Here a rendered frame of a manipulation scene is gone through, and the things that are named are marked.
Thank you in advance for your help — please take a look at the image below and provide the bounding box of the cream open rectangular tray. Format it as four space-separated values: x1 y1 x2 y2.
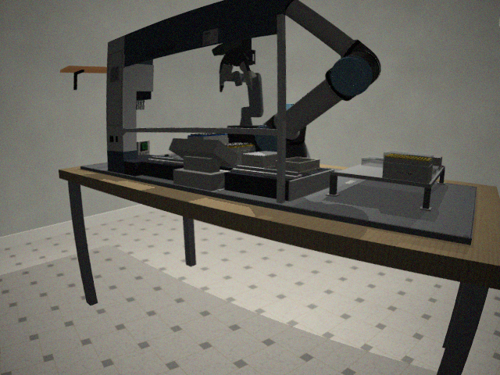
286 157 320 173

